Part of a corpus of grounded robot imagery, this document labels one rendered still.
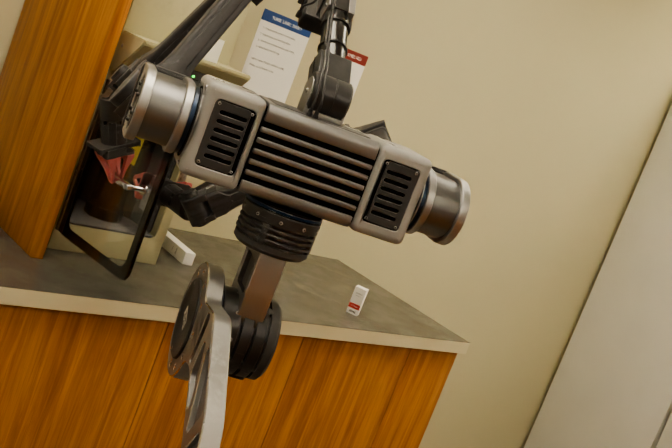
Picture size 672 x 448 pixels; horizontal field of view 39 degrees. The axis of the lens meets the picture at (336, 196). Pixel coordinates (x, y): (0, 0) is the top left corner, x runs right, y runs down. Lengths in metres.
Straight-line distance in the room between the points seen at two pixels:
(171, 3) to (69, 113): 0.37
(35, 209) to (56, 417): 0.49
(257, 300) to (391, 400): 1.51
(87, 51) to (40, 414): 0.84
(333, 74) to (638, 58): 3.16
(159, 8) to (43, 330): 0.81
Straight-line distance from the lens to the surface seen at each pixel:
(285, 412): 2.78
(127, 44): 2.35
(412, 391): 3.11
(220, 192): 2.23
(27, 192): 2.44
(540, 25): 4.04
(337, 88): 1.57
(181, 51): 1.77
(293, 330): 2.60
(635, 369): 4.82
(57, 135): 2.37
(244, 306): 1.60
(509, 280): 4.45
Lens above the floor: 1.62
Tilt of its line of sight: 7 degrees down
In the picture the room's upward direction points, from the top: 21 degrees clockwise
